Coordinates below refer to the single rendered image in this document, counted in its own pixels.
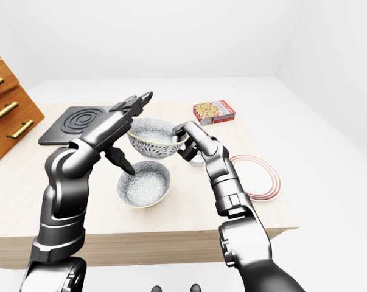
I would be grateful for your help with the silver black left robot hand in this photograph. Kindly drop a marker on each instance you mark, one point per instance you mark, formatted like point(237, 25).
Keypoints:
point(110, 127)

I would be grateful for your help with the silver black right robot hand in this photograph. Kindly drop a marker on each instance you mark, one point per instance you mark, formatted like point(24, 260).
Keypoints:
point(206, 143)

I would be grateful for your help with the large patterned grey bowl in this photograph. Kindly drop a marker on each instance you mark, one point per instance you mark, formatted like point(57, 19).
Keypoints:
point(152, 149)

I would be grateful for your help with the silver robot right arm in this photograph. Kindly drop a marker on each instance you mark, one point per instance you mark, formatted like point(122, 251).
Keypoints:
point(232, 182)

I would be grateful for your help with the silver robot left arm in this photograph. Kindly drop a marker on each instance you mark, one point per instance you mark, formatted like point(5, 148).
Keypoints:
point(61, 213)

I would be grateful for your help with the flat dark stove plate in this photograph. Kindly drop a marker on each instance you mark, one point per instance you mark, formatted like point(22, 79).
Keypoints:
point(76, 121)

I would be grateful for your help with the white plate with red rings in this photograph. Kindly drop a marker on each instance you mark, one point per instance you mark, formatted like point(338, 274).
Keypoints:
point(256, 179)

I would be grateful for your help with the small patterned grey bowl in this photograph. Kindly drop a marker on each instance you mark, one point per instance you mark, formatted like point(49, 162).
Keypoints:
point(146, 188)

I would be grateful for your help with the small white ramekin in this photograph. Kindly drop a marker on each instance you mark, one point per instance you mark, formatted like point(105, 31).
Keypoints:
point(197, 163)

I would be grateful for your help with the printed red cookie box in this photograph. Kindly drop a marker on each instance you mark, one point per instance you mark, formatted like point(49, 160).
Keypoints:
point(212, 112)

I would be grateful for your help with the wooden cabinet drawer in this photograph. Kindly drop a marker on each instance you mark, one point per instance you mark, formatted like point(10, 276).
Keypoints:
point(5, 76)
point(28, 137)
point(19, 97)

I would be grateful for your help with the wooden cabinet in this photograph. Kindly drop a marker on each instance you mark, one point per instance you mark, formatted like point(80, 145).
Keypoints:
point(0, 152)

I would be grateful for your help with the small dark rounded shape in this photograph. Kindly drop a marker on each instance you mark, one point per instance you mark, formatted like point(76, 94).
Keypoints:
point(196, 288)
point(156, 289)

